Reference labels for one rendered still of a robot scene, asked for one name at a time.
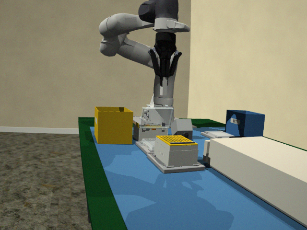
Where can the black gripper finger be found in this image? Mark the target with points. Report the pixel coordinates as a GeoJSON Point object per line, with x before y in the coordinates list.
{"type": "Point", "coordinates": [170, 71]}
{"type": "Point", "coordinates": [159, 71]}

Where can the yellow open-top bin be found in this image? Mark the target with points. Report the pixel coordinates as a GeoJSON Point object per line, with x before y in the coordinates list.
{"type": "Point", "coordinates": [113, 125]}

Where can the blue bench mat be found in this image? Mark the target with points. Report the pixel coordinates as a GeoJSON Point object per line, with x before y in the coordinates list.
{"type": "Point", "coordinates": [149, 199]}

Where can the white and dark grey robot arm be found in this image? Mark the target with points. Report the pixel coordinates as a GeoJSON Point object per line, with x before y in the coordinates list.
{"type": "Point", "coordinates": [162, 15]}

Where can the blue open-top bin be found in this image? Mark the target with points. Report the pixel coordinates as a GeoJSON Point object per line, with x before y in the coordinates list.
{"type": "Point", "coordinates": [244, 123]}

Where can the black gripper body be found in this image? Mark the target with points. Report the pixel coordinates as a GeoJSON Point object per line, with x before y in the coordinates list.
{"type": "Point", "coordinates": [167, 40]}

